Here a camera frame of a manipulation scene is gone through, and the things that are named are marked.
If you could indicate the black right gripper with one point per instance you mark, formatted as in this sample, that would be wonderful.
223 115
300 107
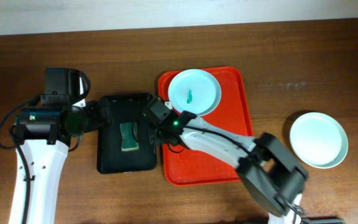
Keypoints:
155 137

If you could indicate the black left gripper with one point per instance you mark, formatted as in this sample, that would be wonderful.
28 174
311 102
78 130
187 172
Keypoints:
101 119

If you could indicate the black rectangular tray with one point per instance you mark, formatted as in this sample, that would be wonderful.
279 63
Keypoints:
126 109

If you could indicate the green yellow sponge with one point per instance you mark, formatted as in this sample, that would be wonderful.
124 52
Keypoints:
129 137

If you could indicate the light blue plate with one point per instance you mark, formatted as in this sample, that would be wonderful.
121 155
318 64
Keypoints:
196 91

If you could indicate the light green plate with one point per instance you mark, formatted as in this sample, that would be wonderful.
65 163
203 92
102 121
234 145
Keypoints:
319 140

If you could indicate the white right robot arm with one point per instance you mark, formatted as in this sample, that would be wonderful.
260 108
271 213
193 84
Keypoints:
271 174

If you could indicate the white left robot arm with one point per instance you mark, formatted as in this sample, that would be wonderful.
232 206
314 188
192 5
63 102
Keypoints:
42 134

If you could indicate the red plastic tray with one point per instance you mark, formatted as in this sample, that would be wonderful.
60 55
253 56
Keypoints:
182 166

